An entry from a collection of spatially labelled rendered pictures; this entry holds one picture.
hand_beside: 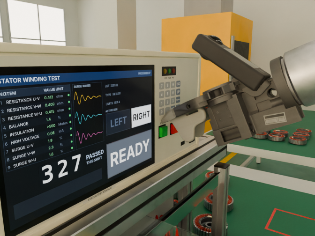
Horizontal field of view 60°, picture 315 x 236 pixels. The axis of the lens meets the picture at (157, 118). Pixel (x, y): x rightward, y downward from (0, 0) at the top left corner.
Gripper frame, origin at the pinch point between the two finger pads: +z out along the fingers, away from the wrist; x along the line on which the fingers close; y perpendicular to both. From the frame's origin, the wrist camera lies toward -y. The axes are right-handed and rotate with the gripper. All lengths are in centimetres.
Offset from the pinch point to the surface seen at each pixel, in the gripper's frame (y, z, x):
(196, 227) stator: 35, 26, 33
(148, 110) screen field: -1.7, 0.3, -4.0
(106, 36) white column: -164, 239, 277
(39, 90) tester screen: -6.1, -1.7, -22.9
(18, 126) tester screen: -3.1, -0.3, -25.5
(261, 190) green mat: 42, 20, 78
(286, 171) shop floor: 101, 71, 307
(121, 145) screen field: 2.1, 2.1, -10.7
